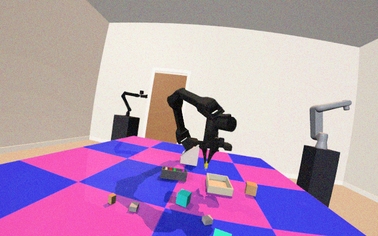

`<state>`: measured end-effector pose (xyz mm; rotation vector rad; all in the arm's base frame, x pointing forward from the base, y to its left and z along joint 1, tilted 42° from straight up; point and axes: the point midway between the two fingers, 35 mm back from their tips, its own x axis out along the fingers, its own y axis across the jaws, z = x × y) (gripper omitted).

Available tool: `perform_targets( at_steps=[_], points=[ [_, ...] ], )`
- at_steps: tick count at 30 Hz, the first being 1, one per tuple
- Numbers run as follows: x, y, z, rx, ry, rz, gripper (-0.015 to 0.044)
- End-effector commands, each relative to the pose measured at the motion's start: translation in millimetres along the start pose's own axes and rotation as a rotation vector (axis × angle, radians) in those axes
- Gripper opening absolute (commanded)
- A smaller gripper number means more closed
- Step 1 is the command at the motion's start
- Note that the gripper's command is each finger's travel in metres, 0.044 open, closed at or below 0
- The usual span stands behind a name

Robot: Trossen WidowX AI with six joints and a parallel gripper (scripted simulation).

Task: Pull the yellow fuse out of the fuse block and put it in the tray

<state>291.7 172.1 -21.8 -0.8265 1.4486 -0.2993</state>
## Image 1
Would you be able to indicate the teal cube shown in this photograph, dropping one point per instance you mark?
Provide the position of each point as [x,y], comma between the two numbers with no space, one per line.
[183,197]

